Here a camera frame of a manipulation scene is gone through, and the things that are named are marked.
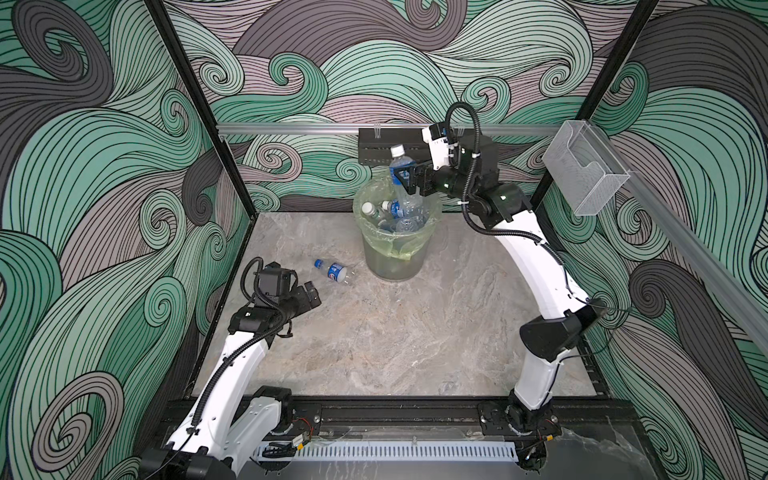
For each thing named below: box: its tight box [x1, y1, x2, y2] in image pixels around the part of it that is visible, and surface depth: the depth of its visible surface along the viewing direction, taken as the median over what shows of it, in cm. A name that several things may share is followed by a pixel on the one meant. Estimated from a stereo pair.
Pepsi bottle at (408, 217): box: [381, 199, 427, 233], surface depth 87 cm
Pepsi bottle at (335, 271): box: [314, 259, 356, 284], surface depth 100 cm
